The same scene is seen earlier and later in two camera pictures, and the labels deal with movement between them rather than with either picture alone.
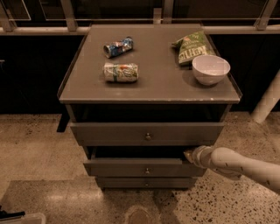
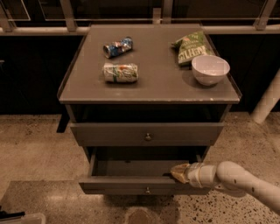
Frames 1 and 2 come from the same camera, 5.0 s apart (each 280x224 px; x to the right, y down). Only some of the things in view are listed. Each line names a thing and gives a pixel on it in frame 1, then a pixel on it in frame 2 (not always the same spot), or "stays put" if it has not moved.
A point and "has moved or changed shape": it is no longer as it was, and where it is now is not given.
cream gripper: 200,157 → 192,174
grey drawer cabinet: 139,96 stays put
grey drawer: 141,162 has moved or changed shape
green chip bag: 192,45 stays put
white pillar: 268,102 stays put
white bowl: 210,69 stays put
